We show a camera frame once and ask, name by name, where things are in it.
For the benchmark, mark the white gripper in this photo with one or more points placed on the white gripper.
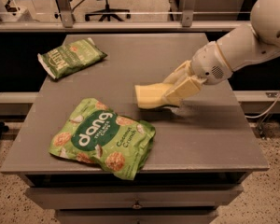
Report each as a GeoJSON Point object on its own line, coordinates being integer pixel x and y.
{"type": "Point", "coordinates": [209, 62]}

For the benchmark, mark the yellow sponge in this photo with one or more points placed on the yellow sponge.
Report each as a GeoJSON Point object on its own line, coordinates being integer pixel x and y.
{"type": "Point", "coordinates": [152, 96]}

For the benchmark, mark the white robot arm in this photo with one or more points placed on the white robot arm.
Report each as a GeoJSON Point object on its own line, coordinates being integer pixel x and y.
{"type": "Point", "coordinates": [253, 43]}

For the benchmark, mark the light green rice chip bag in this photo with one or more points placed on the light green rice chip bag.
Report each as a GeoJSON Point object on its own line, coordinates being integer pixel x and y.
{"type": "Point", "coordinates": [95, 134]}

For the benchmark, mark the dark green snack bag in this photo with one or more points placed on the dark green snack bag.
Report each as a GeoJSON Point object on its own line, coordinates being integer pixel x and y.
{"type": "Point", "coordinates": [70, 58]}

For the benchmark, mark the grey metal railing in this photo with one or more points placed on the grey metal railing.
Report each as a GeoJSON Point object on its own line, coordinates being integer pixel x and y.
{"type": "Point", "coordinates": [78, 16]}

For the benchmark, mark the metal drawer knob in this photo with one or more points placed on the metal drawer knob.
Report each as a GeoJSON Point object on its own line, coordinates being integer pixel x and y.
{"type": "Point", "coordinates": [137, 206]}

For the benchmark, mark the upper grey drawer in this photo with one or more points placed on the upper grey drawer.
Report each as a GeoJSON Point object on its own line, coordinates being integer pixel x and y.
{"type": "Point", "coordinates": [125, 197]}

